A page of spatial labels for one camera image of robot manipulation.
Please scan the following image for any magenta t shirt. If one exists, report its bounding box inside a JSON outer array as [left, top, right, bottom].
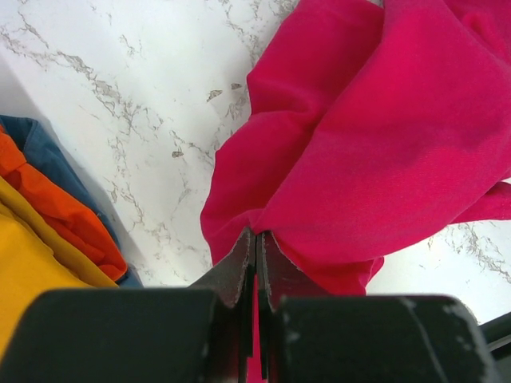
[[200, 1, 510, 294]]

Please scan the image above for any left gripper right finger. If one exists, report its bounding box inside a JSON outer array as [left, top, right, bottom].
[[255, 231, 329, 379]]

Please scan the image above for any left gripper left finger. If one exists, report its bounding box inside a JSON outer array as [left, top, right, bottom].
[[189, 228, 254, 359]]

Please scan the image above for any yellow folded t shirt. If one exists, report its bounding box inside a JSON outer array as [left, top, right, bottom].
[[1, 180, 117, 355]]

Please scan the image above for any orange folded t shirt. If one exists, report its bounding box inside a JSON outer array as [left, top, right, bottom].
[[0, 125, 129, 280]]

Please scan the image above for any blue folded t shirt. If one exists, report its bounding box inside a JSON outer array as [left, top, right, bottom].
[[0, 114, 144, 289]]

